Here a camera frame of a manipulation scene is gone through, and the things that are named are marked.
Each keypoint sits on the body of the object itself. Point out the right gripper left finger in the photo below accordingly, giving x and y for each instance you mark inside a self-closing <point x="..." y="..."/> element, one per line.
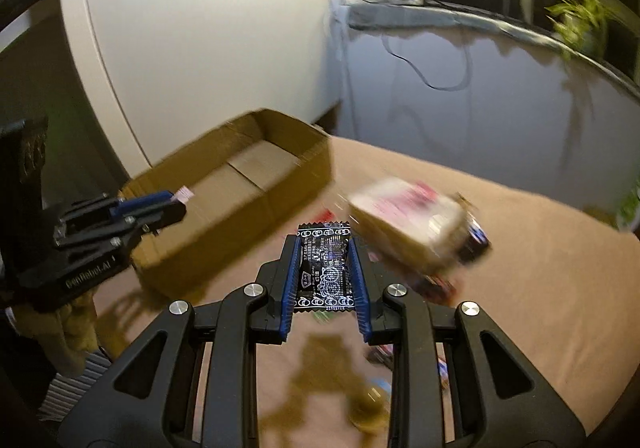
<point x="147" y="398"/>

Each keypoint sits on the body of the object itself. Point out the snickers bar dark wrapper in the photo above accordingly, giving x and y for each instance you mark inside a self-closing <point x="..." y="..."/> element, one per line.
<point x="476" y="243"/>

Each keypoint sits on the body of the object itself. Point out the kinder egg snack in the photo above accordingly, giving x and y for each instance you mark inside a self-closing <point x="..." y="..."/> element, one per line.
<point x="369" y="408"/>

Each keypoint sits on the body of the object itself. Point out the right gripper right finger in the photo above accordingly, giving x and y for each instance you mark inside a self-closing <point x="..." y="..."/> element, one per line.
<point x="498" y="397"/>

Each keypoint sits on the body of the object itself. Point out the white cabinet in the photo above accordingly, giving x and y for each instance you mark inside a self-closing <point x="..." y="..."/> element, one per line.
<point x="159" y="73"/>

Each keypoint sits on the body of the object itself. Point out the green potted plant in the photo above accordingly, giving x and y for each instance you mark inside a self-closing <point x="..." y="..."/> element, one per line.
<point x="582" y="25"/>

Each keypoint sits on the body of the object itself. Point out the small pink candy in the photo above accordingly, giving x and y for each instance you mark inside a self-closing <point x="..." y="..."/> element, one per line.
<point x="183" y="194"/>

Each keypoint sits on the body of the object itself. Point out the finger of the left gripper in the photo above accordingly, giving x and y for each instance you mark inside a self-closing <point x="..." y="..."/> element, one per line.
<point x="125" y="205"/>
<point x="145" y="223"/>

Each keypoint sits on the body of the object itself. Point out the green printed bag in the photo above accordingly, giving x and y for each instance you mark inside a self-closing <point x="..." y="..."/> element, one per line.
<point x="628" y="215"/>

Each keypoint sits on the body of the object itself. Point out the brown cardboard box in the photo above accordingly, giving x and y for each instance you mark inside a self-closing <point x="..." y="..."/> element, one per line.
<point x="242" y="180"/>

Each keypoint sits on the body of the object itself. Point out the red dark snack packet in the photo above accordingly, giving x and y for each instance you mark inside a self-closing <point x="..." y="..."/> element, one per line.
<point x="436" y="289"/>

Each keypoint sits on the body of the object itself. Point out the black snack packet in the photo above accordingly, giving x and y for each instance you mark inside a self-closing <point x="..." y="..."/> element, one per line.
<point x="323" y="276"/>

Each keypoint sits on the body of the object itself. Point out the grey ledge cover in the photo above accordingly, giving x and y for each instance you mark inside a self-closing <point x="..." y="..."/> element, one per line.
<point x="378" y="17"/>

